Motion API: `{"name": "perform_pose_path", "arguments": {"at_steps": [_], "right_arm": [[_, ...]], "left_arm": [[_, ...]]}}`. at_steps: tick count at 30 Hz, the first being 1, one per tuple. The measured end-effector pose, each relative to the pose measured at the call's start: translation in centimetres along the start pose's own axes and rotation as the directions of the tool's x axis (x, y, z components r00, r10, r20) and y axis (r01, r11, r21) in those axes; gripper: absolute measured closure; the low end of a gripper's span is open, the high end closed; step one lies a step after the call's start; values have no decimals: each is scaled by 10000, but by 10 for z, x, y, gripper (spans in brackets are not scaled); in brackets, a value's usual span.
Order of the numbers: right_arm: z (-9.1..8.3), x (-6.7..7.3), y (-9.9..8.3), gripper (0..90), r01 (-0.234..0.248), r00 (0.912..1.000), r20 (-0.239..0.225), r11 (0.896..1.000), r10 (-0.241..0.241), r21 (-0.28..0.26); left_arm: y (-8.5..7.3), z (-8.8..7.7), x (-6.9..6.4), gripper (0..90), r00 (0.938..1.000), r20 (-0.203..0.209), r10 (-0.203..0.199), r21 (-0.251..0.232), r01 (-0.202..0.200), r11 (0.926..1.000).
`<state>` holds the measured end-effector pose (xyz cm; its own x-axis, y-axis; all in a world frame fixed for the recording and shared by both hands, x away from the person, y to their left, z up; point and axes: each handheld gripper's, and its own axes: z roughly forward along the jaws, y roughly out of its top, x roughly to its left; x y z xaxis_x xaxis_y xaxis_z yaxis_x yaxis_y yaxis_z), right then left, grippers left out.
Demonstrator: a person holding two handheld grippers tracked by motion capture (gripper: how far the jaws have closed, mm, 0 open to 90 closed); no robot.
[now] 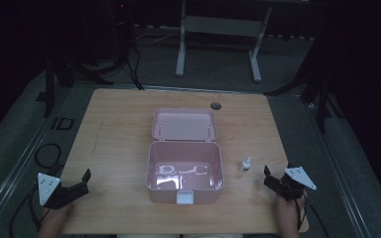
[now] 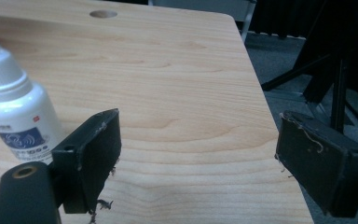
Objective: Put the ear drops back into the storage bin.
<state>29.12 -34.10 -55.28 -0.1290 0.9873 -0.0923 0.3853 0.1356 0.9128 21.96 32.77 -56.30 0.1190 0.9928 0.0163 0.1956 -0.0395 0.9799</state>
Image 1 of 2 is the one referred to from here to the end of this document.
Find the pink storage box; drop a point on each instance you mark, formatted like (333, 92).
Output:
(184, 165)

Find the person's right hand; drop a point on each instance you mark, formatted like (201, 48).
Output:
(287, 211)

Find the white metal desk frame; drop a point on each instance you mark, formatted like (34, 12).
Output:
(221, 26)

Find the small clear white-capped bottle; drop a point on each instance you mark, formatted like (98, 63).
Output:
(245, 164)

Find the metal floor rail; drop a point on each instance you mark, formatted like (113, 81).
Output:
(23, 165)
(339, 172)

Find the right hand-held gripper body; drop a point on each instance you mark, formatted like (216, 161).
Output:
(297, 178)

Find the black equipment tower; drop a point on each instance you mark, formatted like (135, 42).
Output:
(122, 29)

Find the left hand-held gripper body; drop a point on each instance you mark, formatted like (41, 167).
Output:
(49, 188)

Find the black stand with legs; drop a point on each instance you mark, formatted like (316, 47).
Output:
(64, 71)
(314, 89)

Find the person's left hand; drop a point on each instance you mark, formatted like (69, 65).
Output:
(58, 216)

